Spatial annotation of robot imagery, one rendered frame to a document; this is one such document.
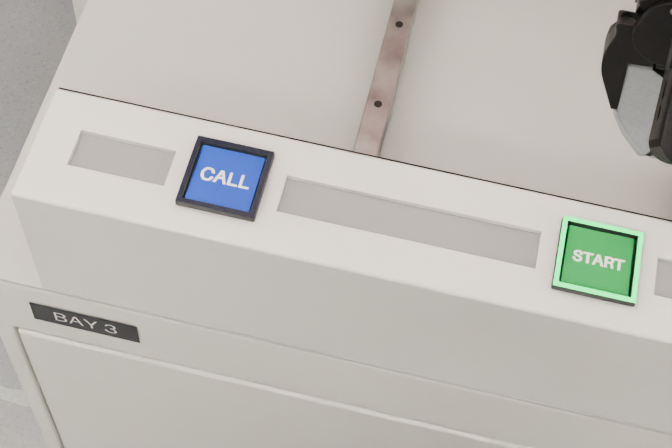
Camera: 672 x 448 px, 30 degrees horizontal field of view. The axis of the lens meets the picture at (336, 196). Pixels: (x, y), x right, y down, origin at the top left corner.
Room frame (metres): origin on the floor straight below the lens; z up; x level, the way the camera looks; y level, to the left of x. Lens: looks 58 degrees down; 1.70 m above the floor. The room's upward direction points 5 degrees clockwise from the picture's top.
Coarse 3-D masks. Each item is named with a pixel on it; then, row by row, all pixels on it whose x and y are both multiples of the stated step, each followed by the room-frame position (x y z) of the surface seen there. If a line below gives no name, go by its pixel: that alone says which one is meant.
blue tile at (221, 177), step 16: (208, 160) 0.47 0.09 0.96; (224, 160) 0.47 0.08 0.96; (240, 160) 0.48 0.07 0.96; (256, 160) 0.48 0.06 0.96; (192, 176) 0.46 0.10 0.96; (208, 176) 0.46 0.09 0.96; (224, 176) 0.46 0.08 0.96; (240, 176) 0.46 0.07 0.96; (256, 176) 0.46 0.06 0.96; (192, 192) 0.45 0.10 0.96; (208, 192) 0.45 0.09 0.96; (224, 192) 0.45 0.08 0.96; (240, 192) 0.45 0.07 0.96; (240, 208) 0.44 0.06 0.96
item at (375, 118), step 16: (400, 0) 0.73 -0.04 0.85; (416, 0) 0.73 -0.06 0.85; (400, 16) 0.71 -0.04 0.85; (400, 32) 0.69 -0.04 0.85; (384, 48) 0.68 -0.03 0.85; (400, 48) 0.68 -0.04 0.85; (384, 64) 0.66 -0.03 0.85; (400, 64) 0.66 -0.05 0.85; (384, 80) 0.64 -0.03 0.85; (368, 96) 0.62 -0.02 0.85; (384, 96) 0.62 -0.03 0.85; (368, 112) 0.61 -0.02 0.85; (384, 112) 0.61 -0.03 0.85; (368, 128) 0.59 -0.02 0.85; (384, 128) 0.60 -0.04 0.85; (368, 144) 0.57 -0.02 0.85
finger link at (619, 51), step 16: (624, 16) 0.42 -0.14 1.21; (640, 16) 0.42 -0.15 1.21; (608, 32) 0.43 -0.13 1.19; (624, 32) 0.41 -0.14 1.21; (608, 48) 0.41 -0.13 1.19; (624, 48) 0.41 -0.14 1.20; (608, 64) 0.41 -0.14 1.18; (624, 64) 0.41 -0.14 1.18; (640, 64) 0.41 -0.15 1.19; (608, 80) 0.41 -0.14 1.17; (608, 96) 0.41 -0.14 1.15
